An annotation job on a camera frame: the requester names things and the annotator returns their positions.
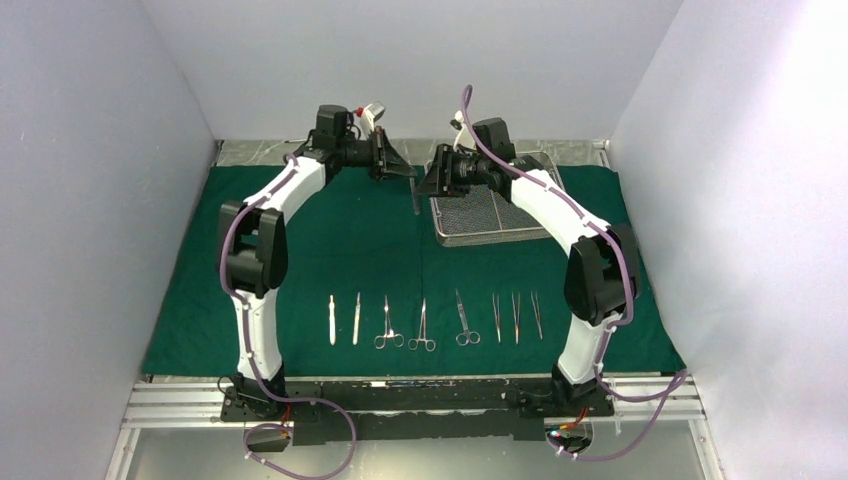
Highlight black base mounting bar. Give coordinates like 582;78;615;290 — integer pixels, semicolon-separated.
220;374;614;446

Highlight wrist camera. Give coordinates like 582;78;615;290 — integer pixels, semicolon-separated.
312;101;385;148
450;110;476;151

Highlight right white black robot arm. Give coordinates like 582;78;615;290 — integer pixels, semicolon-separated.
416;113;641;401

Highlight steel surgical scissors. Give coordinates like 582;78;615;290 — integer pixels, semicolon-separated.
455;290;481;347

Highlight purple cable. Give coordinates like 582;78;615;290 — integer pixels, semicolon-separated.
218;153;360;478
458;84;690;463

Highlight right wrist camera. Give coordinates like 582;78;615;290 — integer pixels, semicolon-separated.
450;110;476;151

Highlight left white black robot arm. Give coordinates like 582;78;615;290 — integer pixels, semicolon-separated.
216;127;416;404

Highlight aluminium front rail frame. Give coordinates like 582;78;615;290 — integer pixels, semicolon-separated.
121;374;725;479

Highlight steel tweezers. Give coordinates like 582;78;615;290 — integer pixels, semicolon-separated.
511;292;521;346
530;291;544;340
491;292;502;344

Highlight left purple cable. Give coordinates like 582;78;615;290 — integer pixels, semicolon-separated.
218;153;360;478

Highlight steel surgical forceps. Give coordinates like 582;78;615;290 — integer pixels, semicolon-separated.
408;298;437;352

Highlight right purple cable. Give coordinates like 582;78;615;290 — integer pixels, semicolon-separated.
458;84;690;463

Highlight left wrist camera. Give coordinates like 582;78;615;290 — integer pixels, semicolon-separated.
312;101;385;148

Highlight wire mesh instrument tray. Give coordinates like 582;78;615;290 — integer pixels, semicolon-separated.
429;185;550;248

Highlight green surgical drape cloth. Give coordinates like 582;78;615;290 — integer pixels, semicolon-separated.
141;162;688;377

